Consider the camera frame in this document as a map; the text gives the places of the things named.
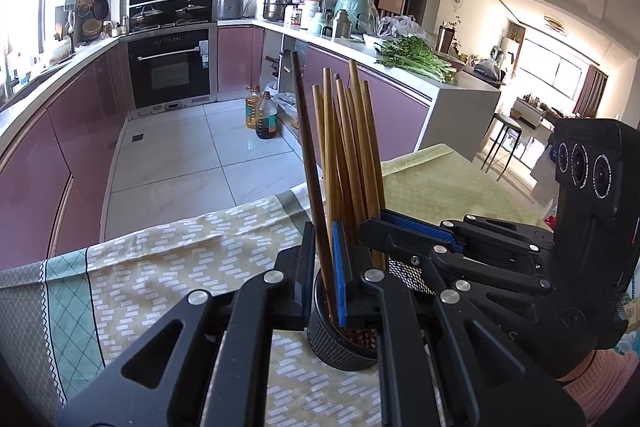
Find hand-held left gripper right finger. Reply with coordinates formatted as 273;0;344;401
331;219;586;427

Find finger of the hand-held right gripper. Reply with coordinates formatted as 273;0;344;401
379;208;556;259
360;218;552;297

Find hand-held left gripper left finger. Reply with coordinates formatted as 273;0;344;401
57;221;317;427

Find black mesh utensil holder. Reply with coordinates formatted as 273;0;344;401
306;257;435;373

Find bundle of wooden chopsticks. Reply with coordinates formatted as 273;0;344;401
312;59;388;348

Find pink base cabinet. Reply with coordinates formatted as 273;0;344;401
216;23;265;94
302;44;501;162
0;34;132;270

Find patterned tablecloth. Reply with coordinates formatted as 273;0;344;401
0;187;451;427

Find round stool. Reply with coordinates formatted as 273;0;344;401
481;113;521;182

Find dark oil bottle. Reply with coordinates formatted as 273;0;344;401
255;91;278;140

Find crumpled plastic bag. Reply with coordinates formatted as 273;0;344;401
274;79;301;128

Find green leafy vegetables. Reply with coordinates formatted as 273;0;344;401
374;36;458;85

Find dark bag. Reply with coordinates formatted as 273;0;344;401
474;58;505;80

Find brown tumbler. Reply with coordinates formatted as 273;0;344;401
437;25;456;54

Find clear plastic bag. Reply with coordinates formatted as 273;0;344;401
376;14;426;40

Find steel flask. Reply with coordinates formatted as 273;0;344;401
331;9;351;38

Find teal kitchen appliance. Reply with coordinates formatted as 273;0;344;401
334;0;378;35

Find black integrated stove with oven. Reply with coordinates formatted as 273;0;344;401
126;0;221;110

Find steel stock pot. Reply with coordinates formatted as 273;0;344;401
262;0;293;22

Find grey countertop appliance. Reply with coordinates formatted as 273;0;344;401
216;0;245;20

